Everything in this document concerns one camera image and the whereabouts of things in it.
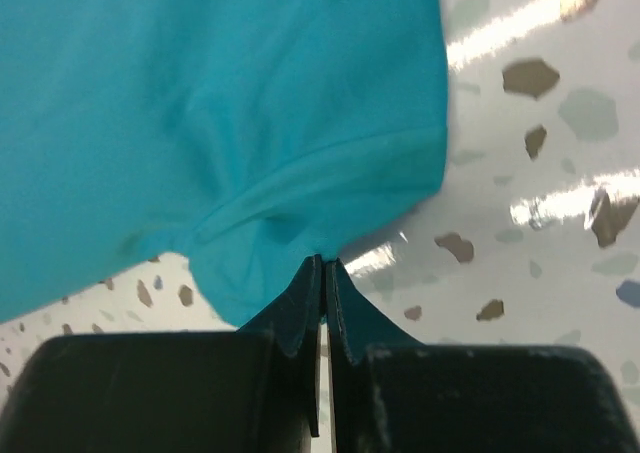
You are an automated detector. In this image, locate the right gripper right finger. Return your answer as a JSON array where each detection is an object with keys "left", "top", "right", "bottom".
[{"left": 325, "top": 262, "right": 639, "bottom": 452}]

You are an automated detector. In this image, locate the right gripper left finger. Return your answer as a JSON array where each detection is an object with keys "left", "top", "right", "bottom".
[{"left": 1, "top": 257, "right": 322, "bottom": 452}]

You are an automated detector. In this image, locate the teal t shirt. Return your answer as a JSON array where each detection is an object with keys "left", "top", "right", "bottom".
[{"left": 1, "top": 0, "right": 448, "bottom": 326}]

